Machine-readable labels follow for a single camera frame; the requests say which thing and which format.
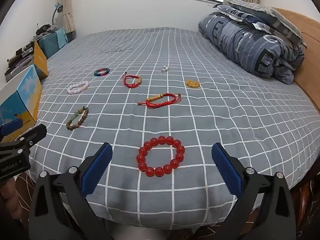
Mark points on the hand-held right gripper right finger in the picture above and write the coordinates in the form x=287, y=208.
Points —
x=228, y=170

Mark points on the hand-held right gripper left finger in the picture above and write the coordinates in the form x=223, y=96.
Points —
x=96, y=170

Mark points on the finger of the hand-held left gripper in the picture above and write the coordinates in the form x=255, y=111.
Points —
x=5, y=129
x=32, y=133

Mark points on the silver pearl earrings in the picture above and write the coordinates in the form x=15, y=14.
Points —
x=165, y=69

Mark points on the person's left hand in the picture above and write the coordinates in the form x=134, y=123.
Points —
x=10, y=200

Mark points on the blue and yellow box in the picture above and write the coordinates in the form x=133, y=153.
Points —
x=23, y=100

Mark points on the grey checked bed sheet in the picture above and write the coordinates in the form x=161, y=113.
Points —
x=225, y=120

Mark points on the grey case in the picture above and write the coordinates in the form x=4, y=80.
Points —
x=18, y=66

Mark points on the orange cardboard box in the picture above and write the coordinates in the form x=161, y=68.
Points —
x=41, y=60

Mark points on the teal suitcase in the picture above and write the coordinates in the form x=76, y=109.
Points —
x=50, y=46

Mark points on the light blue cloth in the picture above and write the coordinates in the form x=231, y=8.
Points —
x=61, y=37

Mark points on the dark grey bag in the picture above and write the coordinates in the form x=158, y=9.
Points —
x=45, y=28

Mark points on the grey striped pillow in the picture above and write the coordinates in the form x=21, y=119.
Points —
x=240, y=42

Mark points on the teal desk lamp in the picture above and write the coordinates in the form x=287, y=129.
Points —
x=58, y=8

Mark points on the wooden headboard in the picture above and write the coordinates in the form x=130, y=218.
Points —
x=308, y=62

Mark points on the grey checked pillow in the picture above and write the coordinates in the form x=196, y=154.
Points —
x=272, y=15

